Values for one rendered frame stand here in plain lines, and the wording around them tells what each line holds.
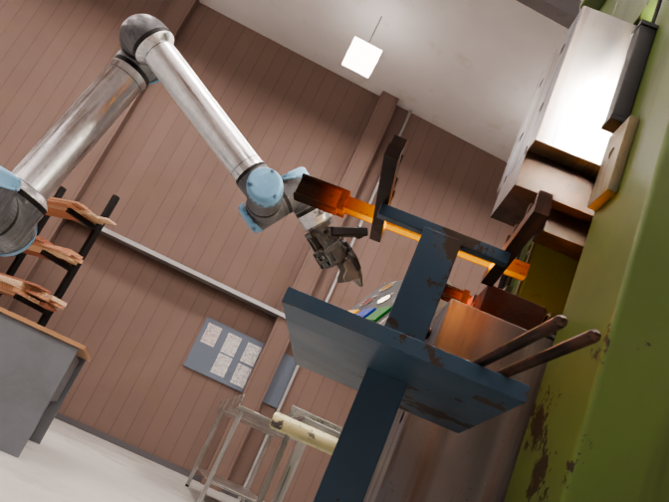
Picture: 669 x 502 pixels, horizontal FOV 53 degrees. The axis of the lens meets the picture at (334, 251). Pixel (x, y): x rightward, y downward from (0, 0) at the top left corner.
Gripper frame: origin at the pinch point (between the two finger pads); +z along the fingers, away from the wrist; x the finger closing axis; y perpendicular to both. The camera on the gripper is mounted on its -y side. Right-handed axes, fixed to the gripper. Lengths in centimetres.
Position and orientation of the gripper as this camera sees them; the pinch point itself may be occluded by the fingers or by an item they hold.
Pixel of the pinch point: (360, 281)
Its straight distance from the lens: 192.1
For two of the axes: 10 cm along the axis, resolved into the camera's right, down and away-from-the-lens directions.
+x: 4.5, -1.3, -8.9
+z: 5.0, 8.5, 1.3
